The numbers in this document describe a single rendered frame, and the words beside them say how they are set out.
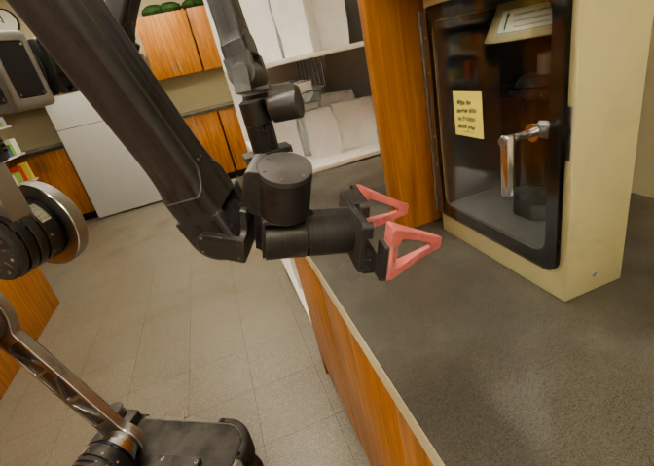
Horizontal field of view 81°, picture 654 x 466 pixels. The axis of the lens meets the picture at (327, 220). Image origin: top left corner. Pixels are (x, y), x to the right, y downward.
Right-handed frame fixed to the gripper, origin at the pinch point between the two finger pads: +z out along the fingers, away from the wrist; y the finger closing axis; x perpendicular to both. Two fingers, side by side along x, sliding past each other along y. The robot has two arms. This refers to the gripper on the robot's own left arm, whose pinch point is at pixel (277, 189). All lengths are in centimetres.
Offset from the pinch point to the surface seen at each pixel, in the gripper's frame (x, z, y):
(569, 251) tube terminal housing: -46, 8, 32
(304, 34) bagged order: 81, -33, 37
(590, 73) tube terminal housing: -46, -16, 34
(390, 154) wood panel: -8.9, -2.6, 24.4
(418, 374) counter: -46.8, 16.5, 5.7
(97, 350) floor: 144, 108, -115
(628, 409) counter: -62, 17, 23
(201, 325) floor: 131, 108, -52
